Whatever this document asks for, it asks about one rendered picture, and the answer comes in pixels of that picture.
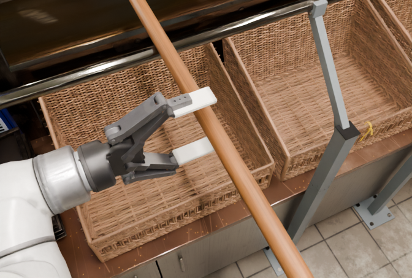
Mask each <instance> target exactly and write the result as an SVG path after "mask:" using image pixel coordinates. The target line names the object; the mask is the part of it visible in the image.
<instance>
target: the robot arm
mask: <svg viewBox="0 0 412 278"><path fill-rule="evenodd" d="M156 102H157V105H156V104H155V103H156ZM216 102H217V99H216V98H215V95H214V94H213V93H212V91H211V89H210V88H209V87H205V88H202V89H200V90H197V91H194V92H191V93H185V94H183V95H180V96H177V97H174V98H171V99H166V98H165V97H163V95H162V93H161V92H157V93H155V94H154V95H152V96H151V97H149V98H148V99H147V100H146V101H144V102H143V103H141V104H140V105H139V106H137V107H136V108H135V109H133V110H132V111H130V113H128V114H127V115H125V116H124V117H123V118H121V119H120V120H118V121H117V122H115V123H112V124H111V125H108V126H106V127H105V128H104V133H105V135H106V138H107V140H108V142H106V143H104V144H102V142H101V141H100V140H98V139H96V140H94V141H91V142H89V143H86V144H83V145H80V146H79V147H78V148H77V151H76V152H75V151H74V150H73V148H72V147H71V146H69V145H67V146H64V147H61V148H59V149H56V150H53V151H51V152H48V153H45V154H43V155H38V156H36V157H35V158H31V159H28V160H23V161H11V162H8V163H4V164H0V278H72V277H71V274H70V272H69V269H68V267H67V264H66V261H65V259H64V258H63V256H62V254H61V252H60V250H59V247H58V245H57V243H56V239H55V235H54V232H53V224H52V216H54V215H56V214H60V213H63V212H64V211H65V210H68V209H71V208H73V207H75V206H78V205H81V204H83V203H85V202H88V201H89V200H90V199H91V193H90V191H91V190H92V191H93V192H96V193H97V192H100V191H102V190H105V189H107V188H110V187H112V186H114V185H116V178H115V177H116V176H121V178H122V180H123V183H124V184H125V185H127V184H130V183H133V182H136V181H140V180H147V179H155V178H160V177H167V176H173V175H175V174H176V173H177V172H176V169H177V168H179V165H182V164H184V163H187V162H189V161H192V160H194V159H196V158H199V157H201V156H204V155H206V154H208V153H211V152H214V151H215V150H214V148H213V147H212V145H211V143H210V141H209V140H208V138H207V137H205V138H203V139H200V140H198V141H195V142H192V143H190V144H188V145H185V146H182V147H180V148H177V149H175V150H173V151H171V152H172V153H171V152H170V153H169V154H165V153H148V152H144V151H143V146H144V145H145V141H146V140H147V139H148V138H149V137H150V136H151V135H152V134H153V133H154V132H155V131H156V130H157V129H158V128H159V127H160V126H161V125H162V124H163V123H164V122H165V121H166V120H167V119H168V118H169V117H172V118H177V117H180V116H182V115H185V114H188V113H190V112H194V111H195V110H199V109H201V108H203V107H207V106H209V105H212V104H214V103H216ZM162 111H163V113H162ZM166 169H168V171H167V170H166Z"/></svg>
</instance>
